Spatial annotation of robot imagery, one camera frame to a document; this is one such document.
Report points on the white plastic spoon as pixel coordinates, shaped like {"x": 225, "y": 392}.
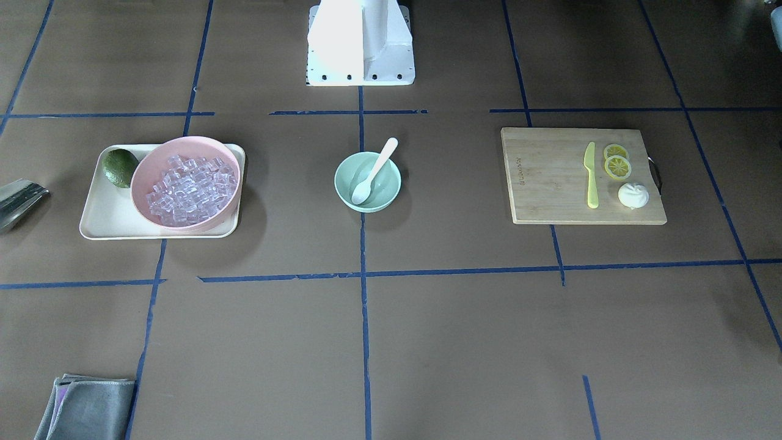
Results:
{"x": 363, "y": 189}

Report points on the mint green bowl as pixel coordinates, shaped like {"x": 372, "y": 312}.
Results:
{"x": 354, "y": 169}

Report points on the clear ice cubes pile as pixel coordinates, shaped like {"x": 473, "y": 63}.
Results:
{"x": 191, "y": 191}

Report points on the pink bowl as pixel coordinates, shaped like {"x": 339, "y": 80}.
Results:
{"x": 149, "y": 169}

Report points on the metal ice scoop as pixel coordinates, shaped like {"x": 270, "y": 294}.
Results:
{"x": 17, "y": 198}

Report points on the bamboo cutting board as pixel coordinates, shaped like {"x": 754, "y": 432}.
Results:
{"x": 547, "y": 182}

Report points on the yellow plastic knife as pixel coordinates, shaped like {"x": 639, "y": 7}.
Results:
{"x": 592, "y": 199}

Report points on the upper lemon slice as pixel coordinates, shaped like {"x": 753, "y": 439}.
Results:
{"x": 615, "y": 149}

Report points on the lemon slice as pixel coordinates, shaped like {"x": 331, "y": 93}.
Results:
{"x": 618, "y": 167}
{"x": 615, "y": 149}

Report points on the lower lemon slice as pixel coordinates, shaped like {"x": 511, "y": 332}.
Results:
{"x": 618, "y": 167}

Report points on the white garlic bulb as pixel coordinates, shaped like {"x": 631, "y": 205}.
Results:
{"x": 633, "y": 195}

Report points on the green avocado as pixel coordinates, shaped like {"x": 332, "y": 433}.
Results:
{"x": 119, "y": 166}

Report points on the cream rectangular tray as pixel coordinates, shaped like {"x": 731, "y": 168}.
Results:
{"x": 109, "y": 212}

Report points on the grey folded cloth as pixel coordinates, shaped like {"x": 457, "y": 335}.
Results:
{"x": 85, "y": 407}

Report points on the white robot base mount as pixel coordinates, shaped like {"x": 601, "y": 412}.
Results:
{"x": 359, "y": 43}

